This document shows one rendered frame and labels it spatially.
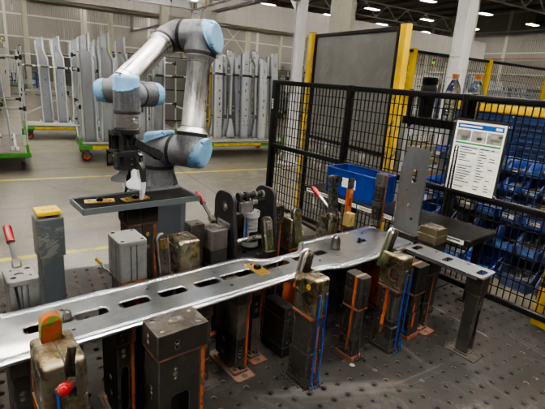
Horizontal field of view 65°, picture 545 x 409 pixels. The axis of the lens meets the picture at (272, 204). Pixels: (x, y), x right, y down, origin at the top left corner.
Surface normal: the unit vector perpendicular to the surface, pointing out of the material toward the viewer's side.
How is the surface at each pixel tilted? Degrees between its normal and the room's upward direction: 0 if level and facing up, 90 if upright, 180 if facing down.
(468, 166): 90
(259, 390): 0
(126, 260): 90
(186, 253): 90
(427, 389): 0
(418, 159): 90
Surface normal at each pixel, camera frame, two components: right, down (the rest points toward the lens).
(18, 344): 0.07, -0.96
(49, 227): 0.62, 0.26
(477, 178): -0.78, 0.12
